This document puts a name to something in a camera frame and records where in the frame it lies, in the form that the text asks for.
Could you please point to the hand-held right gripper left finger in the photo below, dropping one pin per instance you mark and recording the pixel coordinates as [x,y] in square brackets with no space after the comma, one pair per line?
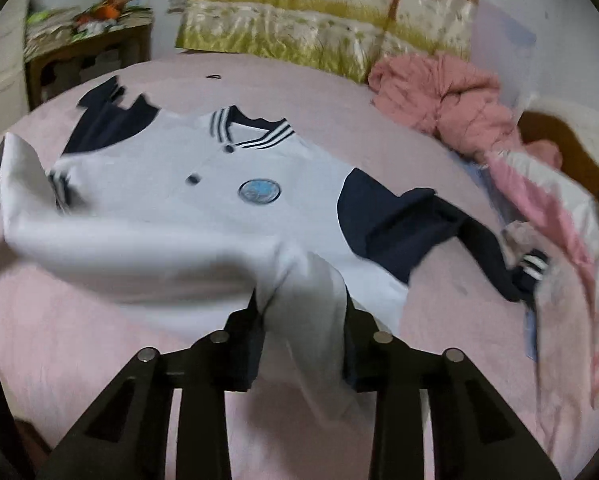
[249,345]

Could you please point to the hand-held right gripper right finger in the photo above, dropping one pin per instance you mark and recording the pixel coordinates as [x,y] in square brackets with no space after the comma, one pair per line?
[352,355]

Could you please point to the white and navy jacket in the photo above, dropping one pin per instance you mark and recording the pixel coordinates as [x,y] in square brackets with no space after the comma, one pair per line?
[179,220]

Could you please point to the white cabinet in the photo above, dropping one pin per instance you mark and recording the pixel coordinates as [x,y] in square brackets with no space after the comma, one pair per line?
[2,75]

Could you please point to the wooden nightstand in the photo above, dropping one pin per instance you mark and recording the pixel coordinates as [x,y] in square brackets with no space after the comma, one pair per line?
[79,60]

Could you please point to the colourful toy clutter pile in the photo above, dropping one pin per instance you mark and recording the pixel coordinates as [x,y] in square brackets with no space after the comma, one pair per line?
[99,12]

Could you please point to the pink and white garment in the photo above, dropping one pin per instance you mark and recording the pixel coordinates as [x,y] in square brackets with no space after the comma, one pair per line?
[559,200]

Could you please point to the crumpled pink blanket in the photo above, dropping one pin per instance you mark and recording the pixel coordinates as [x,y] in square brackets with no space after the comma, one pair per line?
[454,100]

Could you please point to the tree print pillow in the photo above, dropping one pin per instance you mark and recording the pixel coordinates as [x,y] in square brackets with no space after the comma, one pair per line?
[319,20]

